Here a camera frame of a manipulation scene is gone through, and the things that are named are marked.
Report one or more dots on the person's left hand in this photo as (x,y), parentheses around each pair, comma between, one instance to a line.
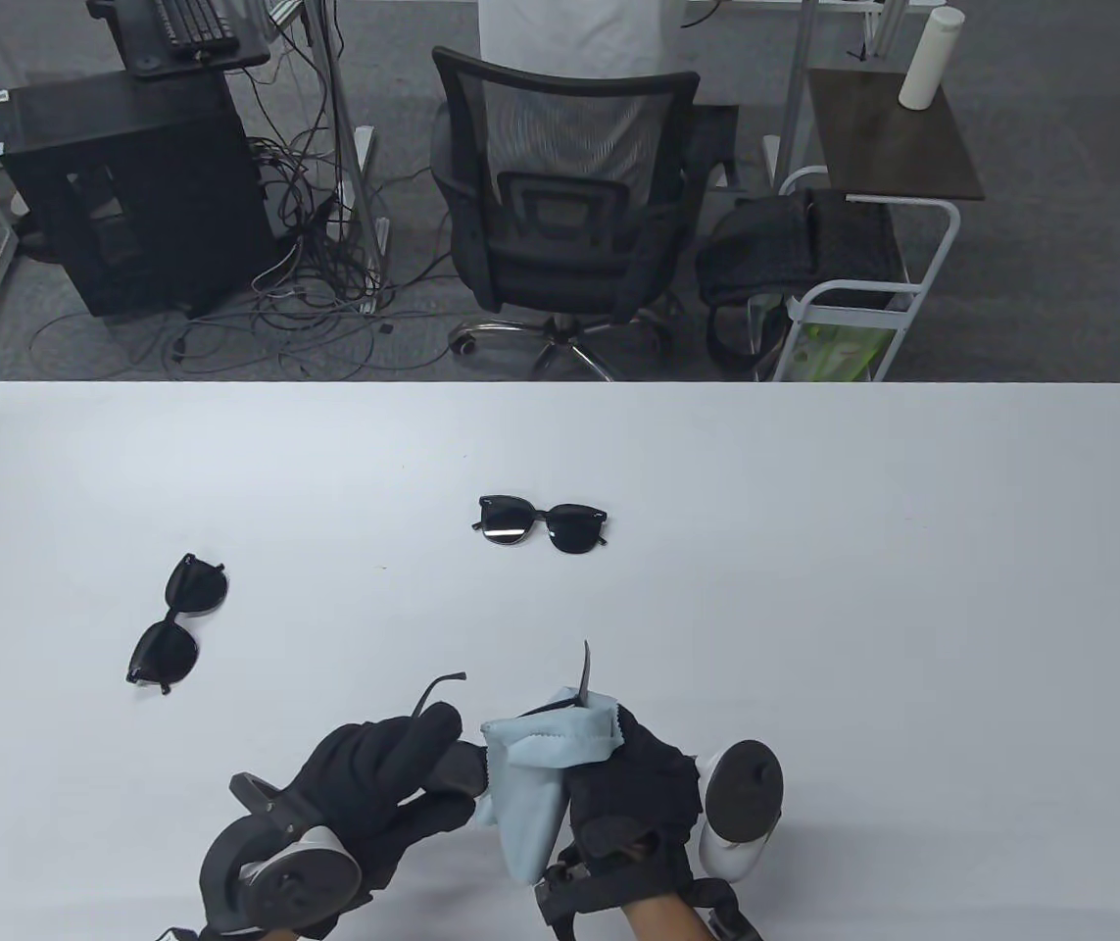
(364,774)

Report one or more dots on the person's right hand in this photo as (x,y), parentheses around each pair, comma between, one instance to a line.
(633,784)

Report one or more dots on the black sunglasses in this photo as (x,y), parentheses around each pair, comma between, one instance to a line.
(574,529)
(197,588)
(457,769)

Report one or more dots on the light blue cleaning cloth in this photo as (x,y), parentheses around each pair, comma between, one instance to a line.
(530,804)

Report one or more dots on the grey and white controller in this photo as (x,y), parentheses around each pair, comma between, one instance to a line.
(741,784)
(295,882)

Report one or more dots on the person's right forearm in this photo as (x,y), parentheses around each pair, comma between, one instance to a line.
(662,921)

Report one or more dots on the person's left forearm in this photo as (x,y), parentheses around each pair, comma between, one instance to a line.
(280,934)

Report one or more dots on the green packet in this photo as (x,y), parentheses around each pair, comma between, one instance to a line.
(839,353)

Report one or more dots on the black mesh office chair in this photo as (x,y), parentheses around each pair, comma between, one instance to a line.
(560,265)

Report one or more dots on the black backpack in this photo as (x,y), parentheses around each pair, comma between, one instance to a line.
(775,245)

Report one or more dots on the black computer tower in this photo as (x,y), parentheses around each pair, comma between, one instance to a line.
(128,196)

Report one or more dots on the white desk leg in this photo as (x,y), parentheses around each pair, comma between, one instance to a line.
(349,147)

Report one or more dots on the dark brown side table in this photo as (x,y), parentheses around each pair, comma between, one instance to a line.
(893,147)

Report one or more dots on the black keyboard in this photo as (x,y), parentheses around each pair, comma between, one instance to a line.
(192,22)

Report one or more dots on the black keyboard tray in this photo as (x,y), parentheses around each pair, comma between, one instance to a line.
(133,34)

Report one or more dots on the white cylindrical bottle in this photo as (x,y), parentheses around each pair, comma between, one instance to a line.
(927,59)

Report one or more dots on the white metal desk frame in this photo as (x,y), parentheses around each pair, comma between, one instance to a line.
(797,78)

